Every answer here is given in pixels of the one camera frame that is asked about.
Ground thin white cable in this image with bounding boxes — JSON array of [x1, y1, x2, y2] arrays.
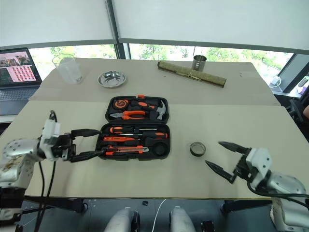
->
[[154, 198, 167, 232]]

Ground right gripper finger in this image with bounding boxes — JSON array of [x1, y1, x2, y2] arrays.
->
[[204, 159, 239, 185], [218, 141, 250, 156]]

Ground orange voltage tester pen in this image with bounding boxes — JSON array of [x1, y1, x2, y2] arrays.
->
[[103, 136, 140, 142]]

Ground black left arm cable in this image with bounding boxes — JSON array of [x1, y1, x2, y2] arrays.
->
[[33, 110, 58, 232]]

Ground stainless steel cup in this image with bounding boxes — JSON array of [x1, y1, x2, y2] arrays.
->
[[192, 55, 207, 72]]

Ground small black box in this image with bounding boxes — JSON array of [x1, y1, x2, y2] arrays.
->
[[200, 220, 216, 232]]

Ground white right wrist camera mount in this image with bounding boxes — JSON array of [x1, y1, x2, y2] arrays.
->
[[245, 147, 273, 189]]

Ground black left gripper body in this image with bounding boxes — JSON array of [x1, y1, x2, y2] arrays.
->
[[52, 132, 78, 162]]

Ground narrow white roller blind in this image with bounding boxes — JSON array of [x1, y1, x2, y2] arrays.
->
[[0, 0, 116, 48]]

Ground open black laptop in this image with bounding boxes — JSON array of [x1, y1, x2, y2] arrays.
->
[[0, 47, 43, 116]]

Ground silver rounded right leg shell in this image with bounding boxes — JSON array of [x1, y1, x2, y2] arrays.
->
[[169, 206, 196, 232]]

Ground claw hammer with black-orange handle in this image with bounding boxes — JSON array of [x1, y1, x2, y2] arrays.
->
[[130, 99, 169, 121]]

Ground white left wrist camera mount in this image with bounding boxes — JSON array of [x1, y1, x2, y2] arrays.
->
[[38, 118, 61, 160]]

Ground black table frame foot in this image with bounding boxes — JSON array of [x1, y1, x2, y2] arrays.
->
[[24, 196, 89, 213], [221, 199, 273, 213]]

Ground person in dark clothes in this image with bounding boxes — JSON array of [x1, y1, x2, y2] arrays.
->
[[301, 86, 309, 121]]

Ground silver rounded leg shell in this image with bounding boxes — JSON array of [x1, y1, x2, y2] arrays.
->
[[169, 206, 196, 232], [105, 209, 140, 232]]

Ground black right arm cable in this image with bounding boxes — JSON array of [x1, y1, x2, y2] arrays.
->
[[247, 180, 309, 206]]

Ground black orange utility knife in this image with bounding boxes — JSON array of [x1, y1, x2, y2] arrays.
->
[[101, 145, 149, 156]]

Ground black office chair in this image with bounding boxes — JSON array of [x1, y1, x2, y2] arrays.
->
[[289, 98, 305, 125]]

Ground dark computer monitor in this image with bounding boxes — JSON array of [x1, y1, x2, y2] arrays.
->
[[277, 53, 309, 92]]

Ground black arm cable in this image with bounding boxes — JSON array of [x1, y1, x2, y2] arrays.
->
[[33, 110, 58, 232], [247, 180, 309, 206]]

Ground black electrical tape roll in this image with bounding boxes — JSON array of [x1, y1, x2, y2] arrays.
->
[[189, 142, 207, 157]]

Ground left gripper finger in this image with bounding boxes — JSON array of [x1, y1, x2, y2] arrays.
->
[[71, 129, 100, 139], [70, 149, 107, 163]]

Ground silver rounded left leg shell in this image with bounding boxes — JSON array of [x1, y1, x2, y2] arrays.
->
[[105, 209, 140, 232]]

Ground wide white roller blind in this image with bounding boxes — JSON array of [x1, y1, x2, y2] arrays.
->
[[111, 0, 309, 50]]

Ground dark grey window mullion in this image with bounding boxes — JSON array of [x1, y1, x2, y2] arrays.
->
[[105, 0, 131, 59]]

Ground thick-handled black orange screwdriver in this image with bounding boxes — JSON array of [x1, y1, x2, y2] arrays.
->
[[108, 125, 158, 135]]

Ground orange black tape measure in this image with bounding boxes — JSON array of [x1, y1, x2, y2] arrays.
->
[[113, 98, 128, 109]]

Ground clear plastic measuring beaker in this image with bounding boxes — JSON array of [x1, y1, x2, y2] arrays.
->
[[52, 53, 84, 85]]

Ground shallow stainless steel bowl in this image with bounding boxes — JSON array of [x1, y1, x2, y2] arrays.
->
[[97, 70, 127, 88]]

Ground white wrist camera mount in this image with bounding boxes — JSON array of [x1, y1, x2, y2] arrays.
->
[[38, 118, 61, 160], [245, 147, 273, 189]]

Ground slim-handled black orange screwdriver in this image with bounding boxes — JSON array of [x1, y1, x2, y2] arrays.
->
[[118, 131, 169, 140]]

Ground orange handled pliers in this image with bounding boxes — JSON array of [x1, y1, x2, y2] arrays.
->
[[110, 110, 147, 121]]

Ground rolled bamboo mat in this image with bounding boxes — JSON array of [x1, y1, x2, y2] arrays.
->
[[157, 61, 227, 89]]

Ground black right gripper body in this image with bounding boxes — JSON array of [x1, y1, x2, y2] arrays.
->
[[232, 154, 259, 186]]

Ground black tool case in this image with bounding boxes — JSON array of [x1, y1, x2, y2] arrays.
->
[[95, 94, 172, 162]]

